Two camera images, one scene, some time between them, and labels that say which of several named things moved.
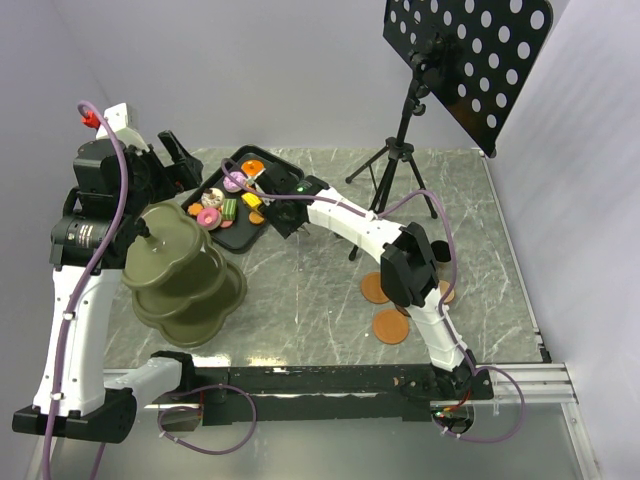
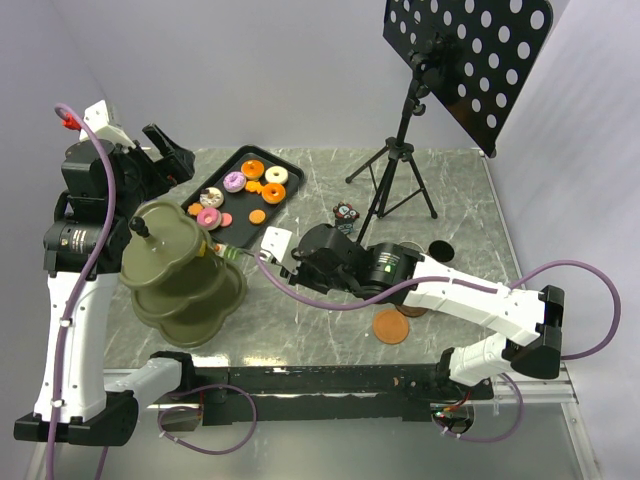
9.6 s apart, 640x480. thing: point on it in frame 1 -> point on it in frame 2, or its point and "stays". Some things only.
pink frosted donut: [209, 219] stays
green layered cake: [230, 209] -> [232, 252]
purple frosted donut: [231, 185] stays
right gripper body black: [270, 202] -> [303, 272]
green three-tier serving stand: [183, 289] stays
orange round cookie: [255, 218] stays
